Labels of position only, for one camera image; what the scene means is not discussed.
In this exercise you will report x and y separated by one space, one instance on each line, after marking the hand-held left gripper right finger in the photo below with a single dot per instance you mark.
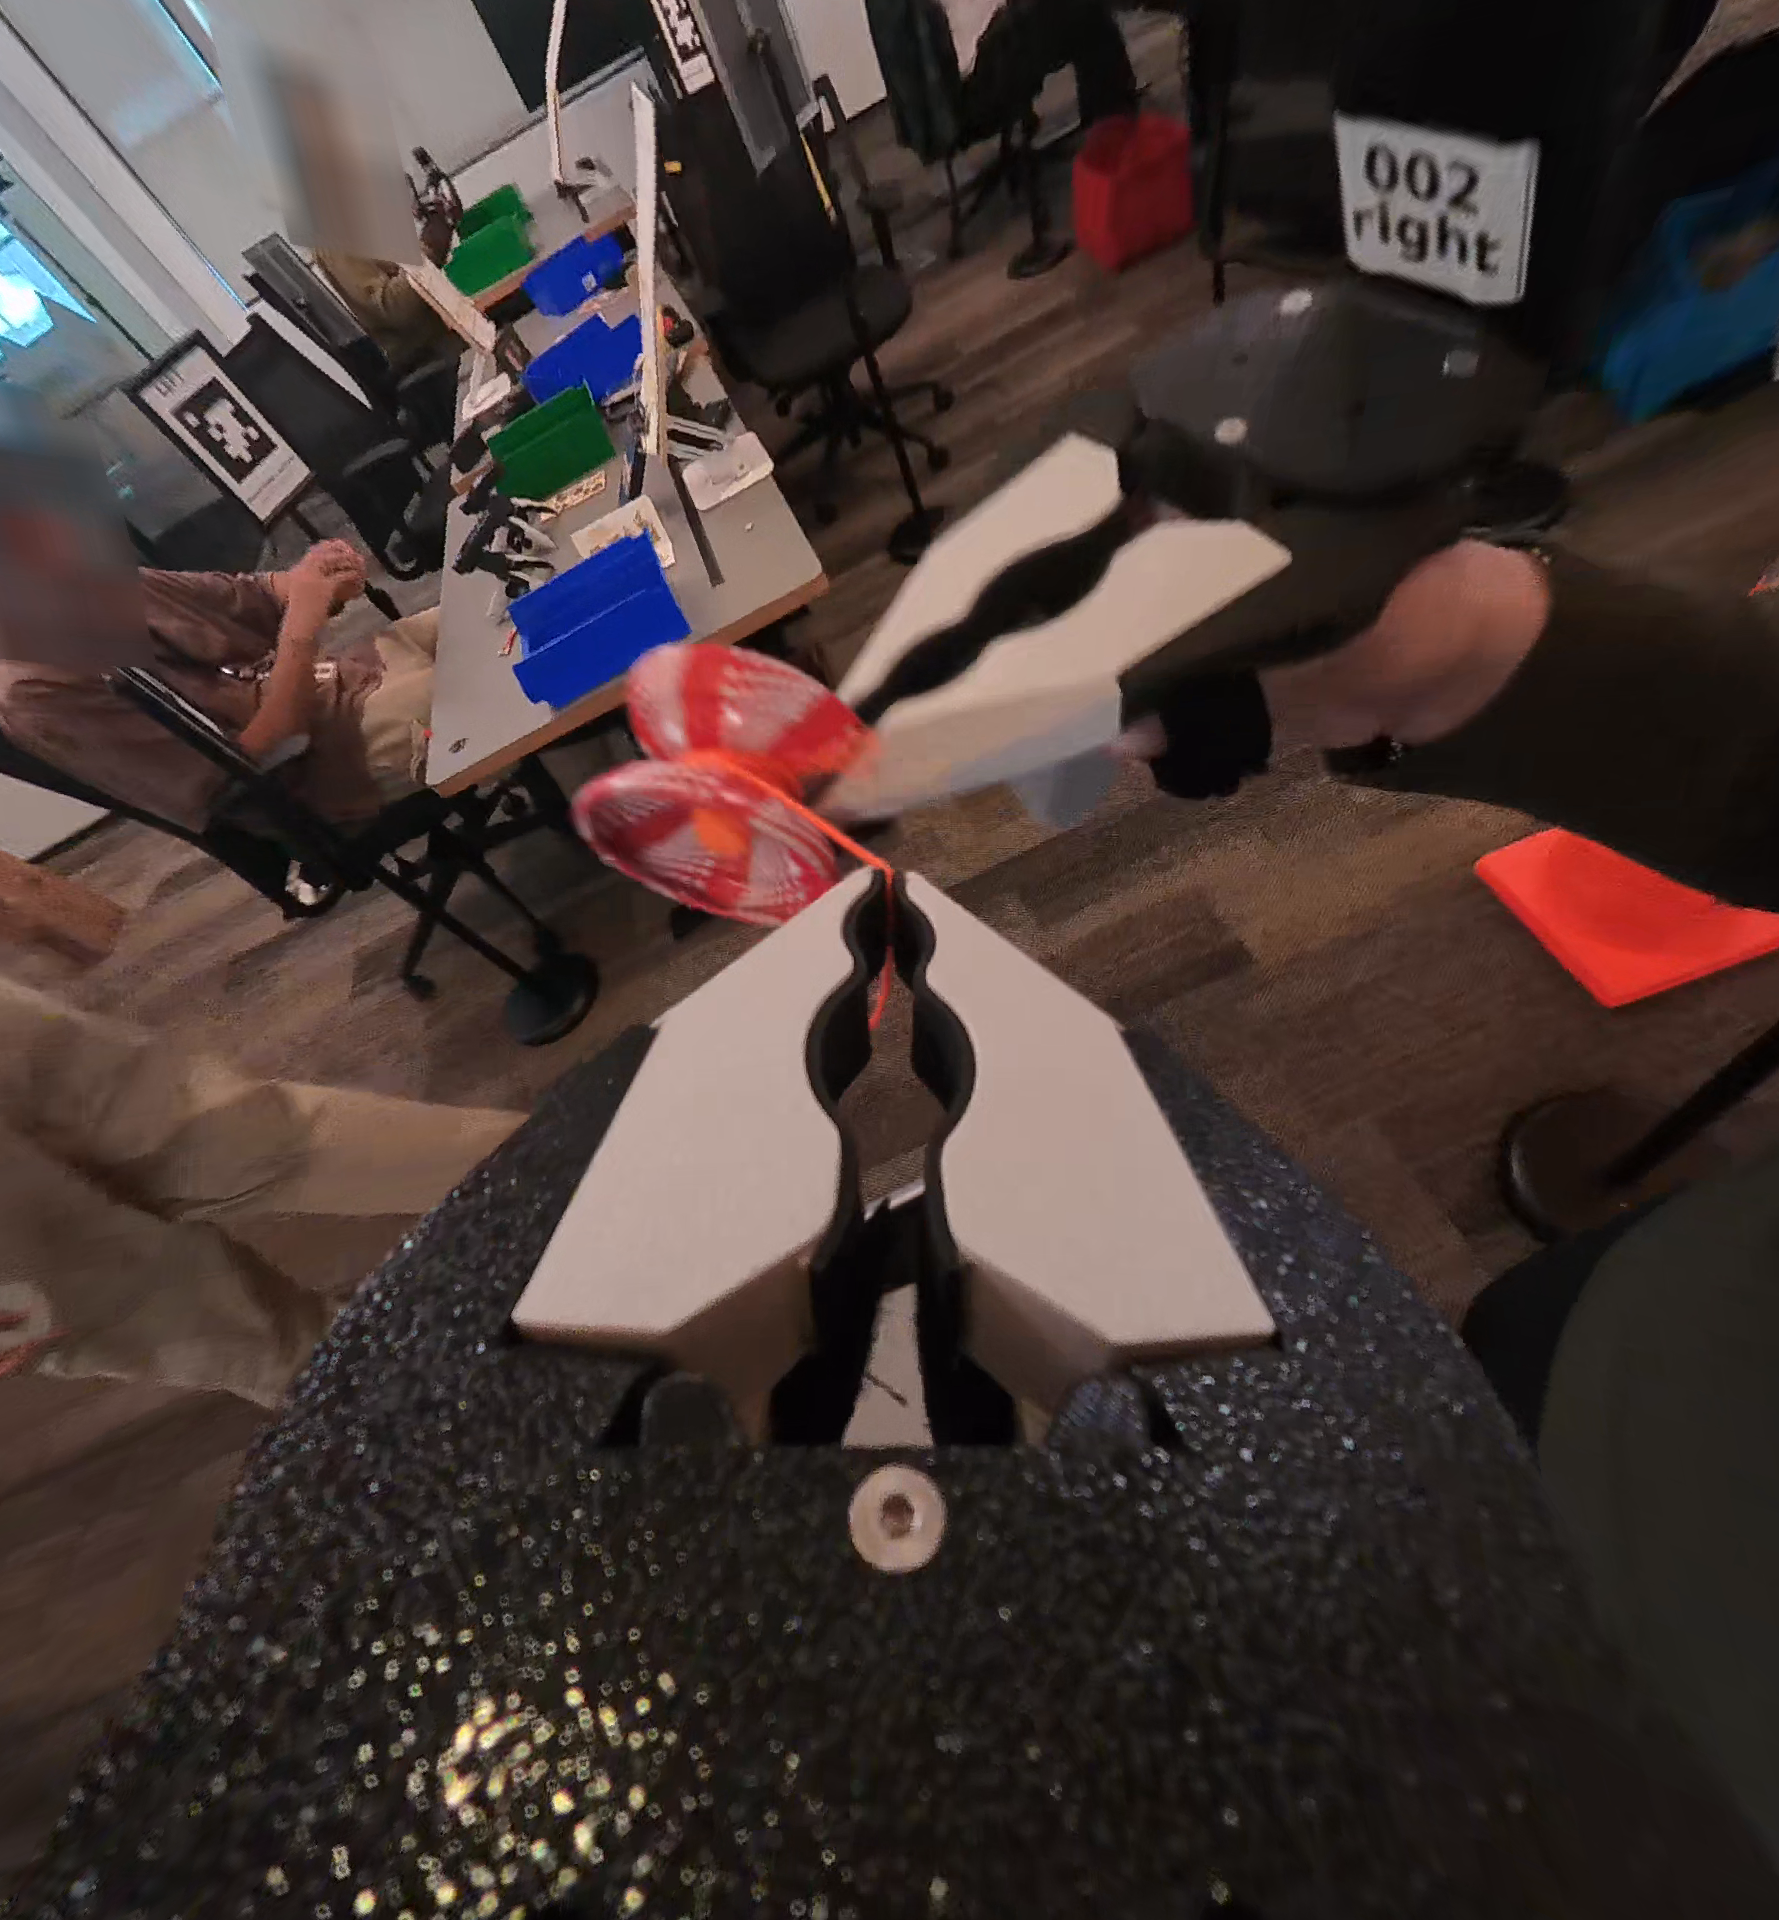
1100 1201

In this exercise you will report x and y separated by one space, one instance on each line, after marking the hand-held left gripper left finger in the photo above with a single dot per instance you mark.
681 1201

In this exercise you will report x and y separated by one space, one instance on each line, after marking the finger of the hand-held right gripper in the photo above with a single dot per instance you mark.
1071 646
995 556

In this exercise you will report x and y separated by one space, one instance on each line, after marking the red white yo-yo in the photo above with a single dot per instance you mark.
711 855

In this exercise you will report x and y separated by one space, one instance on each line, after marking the person's right forearm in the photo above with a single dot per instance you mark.
1700 722

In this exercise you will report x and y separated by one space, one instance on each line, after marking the person's right hand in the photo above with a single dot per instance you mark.
1429 660

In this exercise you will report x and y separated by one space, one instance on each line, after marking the black office chair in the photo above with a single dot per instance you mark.
801 301

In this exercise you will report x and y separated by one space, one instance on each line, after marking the red box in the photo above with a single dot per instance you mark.
1131 195

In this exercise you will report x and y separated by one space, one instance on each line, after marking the blue crate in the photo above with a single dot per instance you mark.
1700 301

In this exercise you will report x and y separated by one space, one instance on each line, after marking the large blue parts bin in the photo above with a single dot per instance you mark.
606 632

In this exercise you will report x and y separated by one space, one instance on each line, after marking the green parts bin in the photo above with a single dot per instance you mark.
561 445
491 240

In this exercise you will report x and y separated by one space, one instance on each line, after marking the small blue parts bin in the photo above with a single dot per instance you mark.
580 276
585 361

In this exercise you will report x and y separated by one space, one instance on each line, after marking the black stool base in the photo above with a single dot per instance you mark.
1582 1157

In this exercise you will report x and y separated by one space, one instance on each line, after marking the grey work table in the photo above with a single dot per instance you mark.
484 722

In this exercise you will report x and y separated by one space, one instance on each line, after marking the orange flat cone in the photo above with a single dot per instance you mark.
1640 916

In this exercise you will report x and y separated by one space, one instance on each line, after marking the black white marker sign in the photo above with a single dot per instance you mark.
223 427

